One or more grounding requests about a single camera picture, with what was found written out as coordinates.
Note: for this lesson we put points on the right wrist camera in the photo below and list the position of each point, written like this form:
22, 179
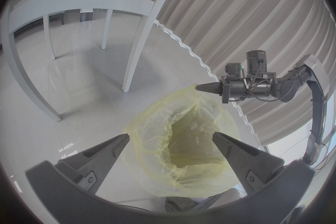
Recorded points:
233, 68

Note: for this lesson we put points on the beige curtain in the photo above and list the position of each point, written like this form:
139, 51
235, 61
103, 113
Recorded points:
236, 7

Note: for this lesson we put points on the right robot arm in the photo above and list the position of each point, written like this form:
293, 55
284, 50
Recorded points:
317, 81

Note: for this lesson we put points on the white trash bin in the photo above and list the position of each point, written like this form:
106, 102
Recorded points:
229, 194

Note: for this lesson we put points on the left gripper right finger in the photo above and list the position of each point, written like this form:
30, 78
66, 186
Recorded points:
246, 162

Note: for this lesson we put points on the yellow plastic bag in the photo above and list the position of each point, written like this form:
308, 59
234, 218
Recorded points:
154, 123

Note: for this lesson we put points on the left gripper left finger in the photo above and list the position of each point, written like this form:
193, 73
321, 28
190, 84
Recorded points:
91, 165

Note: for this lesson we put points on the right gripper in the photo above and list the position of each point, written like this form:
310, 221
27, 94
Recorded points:
236, 89

